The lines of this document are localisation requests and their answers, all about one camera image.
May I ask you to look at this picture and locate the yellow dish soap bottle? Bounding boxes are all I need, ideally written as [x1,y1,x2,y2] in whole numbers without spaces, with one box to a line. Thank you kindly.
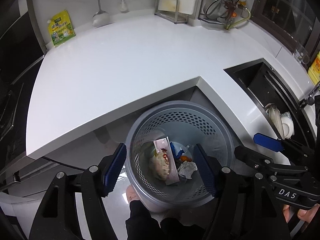
[308,52,320,85]

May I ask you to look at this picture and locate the grey ladle spatula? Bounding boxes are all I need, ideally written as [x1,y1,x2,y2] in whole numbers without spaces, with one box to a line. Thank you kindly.
[92,0,110,28]

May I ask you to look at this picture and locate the steel faucet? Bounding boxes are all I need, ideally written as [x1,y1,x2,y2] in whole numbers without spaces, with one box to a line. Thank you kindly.
[299,81,320,109]

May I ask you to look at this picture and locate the yellow green detergent pouch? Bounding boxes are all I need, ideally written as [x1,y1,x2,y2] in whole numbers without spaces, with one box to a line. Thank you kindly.
[47,10,75,47]

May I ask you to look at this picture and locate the pink paper receipt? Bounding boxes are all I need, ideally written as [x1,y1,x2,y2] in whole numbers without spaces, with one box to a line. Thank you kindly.
[149,138,180,186]

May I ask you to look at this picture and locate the right hand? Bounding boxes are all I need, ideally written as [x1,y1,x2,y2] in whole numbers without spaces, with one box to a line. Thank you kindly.
[283,204,319,234]

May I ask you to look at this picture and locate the white paper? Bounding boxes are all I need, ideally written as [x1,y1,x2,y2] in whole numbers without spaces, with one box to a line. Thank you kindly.
[177,161,198,179]

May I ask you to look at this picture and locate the black kitchen sink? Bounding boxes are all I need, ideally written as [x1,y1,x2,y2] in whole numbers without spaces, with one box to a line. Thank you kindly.
[225,59,316,148]

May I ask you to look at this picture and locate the steel cutting board rack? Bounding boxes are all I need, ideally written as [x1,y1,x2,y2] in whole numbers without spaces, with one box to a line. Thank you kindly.
[155,0,188,24]

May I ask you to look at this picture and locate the steel pot lid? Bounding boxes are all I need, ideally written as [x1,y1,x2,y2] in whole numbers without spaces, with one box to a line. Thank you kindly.
[203,0,235,20]

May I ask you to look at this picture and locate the red patterned snack wrapper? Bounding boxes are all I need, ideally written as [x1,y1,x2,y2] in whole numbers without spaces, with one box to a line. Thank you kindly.
[149,150,170,181]

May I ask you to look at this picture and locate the white dishes in sink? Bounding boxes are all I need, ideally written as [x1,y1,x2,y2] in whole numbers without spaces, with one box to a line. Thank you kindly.
[265,103,295,139]

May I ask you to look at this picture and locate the clear glass mug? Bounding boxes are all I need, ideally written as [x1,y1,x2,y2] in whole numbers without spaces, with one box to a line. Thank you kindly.
[292,46,310,64]

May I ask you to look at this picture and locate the blue plastic strap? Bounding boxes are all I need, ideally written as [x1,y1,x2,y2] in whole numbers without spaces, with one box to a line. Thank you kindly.
[169,141,187,160]

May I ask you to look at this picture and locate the yellow gas hose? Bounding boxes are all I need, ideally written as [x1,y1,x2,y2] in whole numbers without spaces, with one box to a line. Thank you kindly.
[224,4,252,30]

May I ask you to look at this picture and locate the dark window frame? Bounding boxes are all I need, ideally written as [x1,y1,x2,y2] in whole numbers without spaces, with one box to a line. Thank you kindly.
[252,0,319,56]

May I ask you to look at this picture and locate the left hand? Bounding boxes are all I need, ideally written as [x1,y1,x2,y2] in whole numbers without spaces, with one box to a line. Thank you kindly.
[126,185,140,204]

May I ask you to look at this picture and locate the grey perforated trash bin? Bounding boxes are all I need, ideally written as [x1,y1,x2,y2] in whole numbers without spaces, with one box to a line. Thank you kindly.
[125,101,234,213]

